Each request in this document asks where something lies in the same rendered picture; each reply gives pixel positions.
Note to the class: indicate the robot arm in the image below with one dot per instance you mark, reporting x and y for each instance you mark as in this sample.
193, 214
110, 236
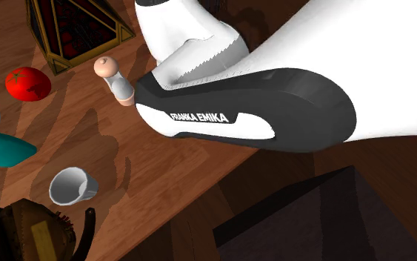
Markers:
302, 54

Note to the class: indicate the tan and grey pepper mill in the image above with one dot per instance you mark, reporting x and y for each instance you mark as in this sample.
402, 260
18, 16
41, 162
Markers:
116, 81

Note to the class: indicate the white cup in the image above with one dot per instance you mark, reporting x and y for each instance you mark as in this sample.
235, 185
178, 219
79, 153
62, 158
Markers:
71, 186

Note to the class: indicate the red and gold lantern box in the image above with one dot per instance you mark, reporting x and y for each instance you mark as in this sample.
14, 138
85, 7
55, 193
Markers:
74, 29

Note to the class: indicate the red tomato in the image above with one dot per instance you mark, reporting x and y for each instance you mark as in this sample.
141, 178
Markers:
27, 84

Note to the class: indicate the brown object with yellow strip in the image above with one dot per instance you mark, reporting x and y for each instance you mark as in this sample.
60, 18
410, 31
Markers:
31, 231

